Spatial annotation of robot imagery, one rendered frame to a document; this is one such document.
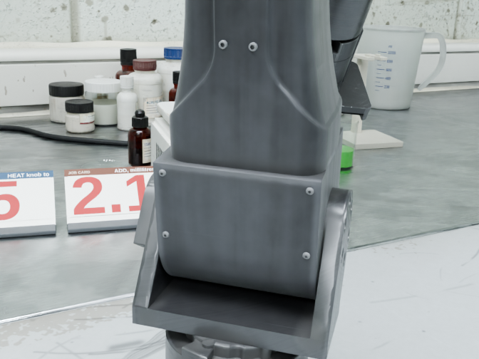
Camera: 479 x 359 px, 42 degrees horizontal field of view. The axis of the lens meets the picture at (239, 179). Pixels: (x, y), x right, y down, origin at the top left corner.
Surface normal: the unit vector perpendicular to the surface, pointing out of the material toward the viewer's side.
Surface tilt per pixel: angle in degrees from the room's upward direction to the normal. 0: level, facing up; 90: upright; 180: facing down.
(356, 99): 29
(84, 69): 90
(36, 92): 90
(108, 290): 0
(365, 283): 0
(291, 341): 90
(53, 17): 90
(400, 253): 0
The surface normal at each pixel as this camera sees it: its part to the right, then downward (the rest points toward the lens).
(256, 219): -0.28, 0.40
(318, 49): 0.94, 0.02
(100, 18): 0.47, 0.29
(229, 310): 0.04, -0.95
